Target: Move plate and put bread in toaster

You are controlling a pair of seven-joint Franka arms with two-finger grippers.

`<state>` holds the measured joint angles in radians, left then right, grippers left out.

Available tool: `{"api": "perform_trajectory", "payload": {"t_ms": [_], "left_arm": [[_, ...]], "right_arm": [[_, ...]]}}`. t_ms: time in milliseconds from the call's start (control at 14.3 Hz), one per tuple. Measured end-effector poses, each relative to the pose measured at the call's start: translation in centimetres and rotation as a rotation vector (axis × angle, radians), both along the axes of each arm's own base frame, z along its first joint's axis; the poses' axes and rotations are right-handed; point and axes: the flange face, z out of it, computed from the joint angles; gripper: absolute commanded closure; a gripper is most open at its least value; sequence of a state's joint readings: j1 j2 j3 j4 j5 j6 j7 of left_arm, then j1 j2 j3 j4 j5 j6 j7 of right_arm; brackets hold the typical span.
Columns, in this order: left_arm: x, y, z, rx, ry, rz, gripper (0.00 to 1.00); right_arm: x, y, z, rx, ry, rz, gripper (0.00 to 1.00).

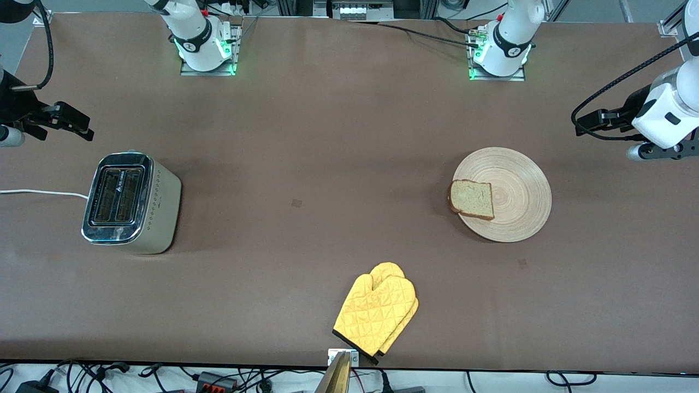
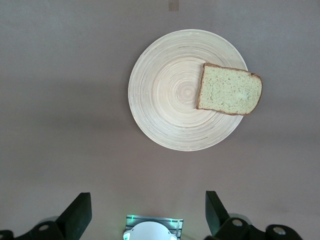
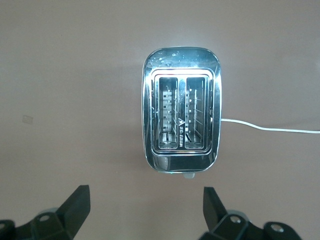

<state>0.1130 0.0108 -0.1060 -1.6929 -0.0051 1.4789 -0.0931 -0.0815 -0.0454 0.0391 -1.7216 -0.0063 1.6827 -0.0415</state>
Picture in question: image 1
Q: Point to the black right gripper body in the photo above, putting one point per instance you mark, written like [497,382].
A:
[16,107]

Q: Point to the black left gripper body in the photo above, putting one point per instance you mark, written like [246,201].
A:
[635,103]

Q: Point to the round wooden plate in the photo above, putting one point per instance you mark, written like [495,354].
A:
[519,191]

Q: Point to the brown-crusted bread slice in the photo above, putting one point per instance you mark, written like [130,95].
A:
[472,198]

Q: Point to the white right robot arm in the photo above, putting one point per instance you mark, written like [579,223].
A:
[196,33]

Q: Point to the silver two-slot toaster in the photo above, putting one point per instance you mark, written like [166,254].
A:
[158,213]

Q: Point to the yellow quilted oven mitt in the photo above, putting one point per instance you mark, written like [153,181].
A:
[371,311]
[415,305]

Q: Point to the grey power strip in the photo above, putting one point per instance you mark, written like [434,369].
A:
[360,10]

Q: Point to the black red power adapter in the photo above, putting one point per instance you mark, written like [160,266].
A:
[215,380]

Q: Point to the silver table corner bracket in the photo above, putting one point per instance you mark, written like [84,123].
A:
[42,19]
[669,28]

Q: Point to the silver mounting bracket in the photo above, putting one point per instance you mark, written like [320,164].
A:
[333,356]

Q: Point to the tan tapered stand post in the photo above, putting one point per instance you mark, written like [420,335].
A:
[337,376]

